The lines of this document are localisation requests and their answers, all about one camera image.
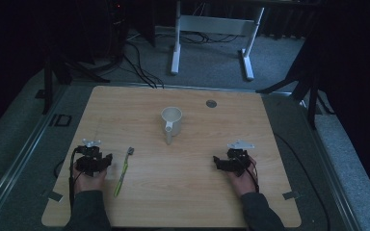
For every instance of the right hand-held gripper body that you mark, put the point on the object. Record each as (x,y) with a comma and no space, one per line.
(237,159)

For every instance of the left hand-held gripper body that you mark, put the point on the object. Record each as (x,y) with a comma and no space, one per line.
(89,159)

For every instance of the person's left hand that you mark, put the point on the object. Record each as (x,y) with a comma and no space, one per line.
(90,182)

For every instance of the person's right hand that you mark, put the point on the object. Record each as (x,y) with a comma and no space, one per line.
(242,183)

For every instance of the green toothbrush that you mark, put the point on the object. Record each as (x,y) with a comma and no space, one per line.
(122,173)

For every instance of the grey tape piece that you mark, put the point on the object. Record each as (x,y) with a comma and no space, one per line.
(291,195)
(54,196)

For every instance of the grey round table grommet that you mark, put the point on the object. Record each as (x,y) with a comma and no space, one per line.
(211,103)

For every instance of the white cup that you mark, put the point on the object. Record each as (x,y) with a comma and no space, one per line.
(171,123)

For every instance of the black metal stand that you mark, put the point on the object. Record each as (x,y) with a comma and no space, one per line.
(48,86)
(311,96)

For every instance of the black computer tower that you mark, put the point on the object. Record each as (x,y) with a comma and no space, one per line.
(117,29)

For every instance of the white desk frame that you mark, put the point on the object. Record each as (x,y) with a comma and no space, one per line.
(216,25)

